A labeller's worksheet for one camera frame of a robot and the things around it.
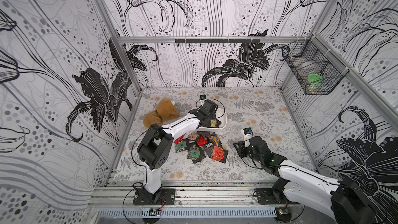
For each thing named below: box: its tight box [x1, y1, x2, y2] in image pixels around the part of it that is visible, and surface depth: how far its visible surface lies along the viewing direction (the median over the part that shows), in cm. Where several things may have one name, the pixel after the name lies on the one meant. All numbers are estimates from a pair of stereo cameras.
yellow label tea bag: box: [210, 119, 218, 128], surface depth 100 cm
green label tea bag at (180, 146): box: [174, 141, 187, 153], surface depth 92 cm
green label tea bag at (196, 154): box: [186, 144, 206, 165], surface depth 88 cm
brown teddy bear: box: [143, 98, 180, 129], surface depth 97 cm
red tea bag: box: [196, 135, 208, 147], surface depth 90 cm
